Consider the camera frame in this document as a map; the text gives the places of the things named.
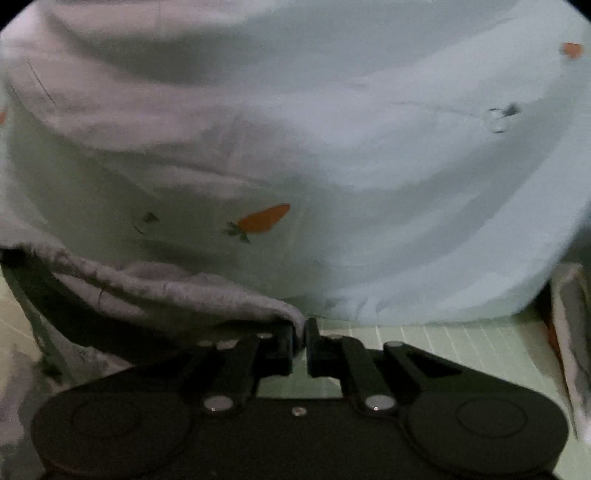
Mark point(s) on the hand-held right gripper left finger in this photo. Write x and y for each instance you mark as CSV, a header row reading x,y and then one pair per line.
x,y
287,344

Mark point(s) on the light blue carrot-print quilt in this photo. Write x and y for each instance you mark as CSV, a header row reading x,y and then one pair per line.
x,y
392,184

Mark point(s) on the grey garment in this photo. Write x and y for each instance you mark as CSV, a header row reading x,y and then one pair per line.
x,y
184,290

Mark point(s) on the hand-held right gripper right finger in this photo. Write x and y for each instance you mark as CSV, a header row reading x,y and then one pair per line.
x,y
313,344

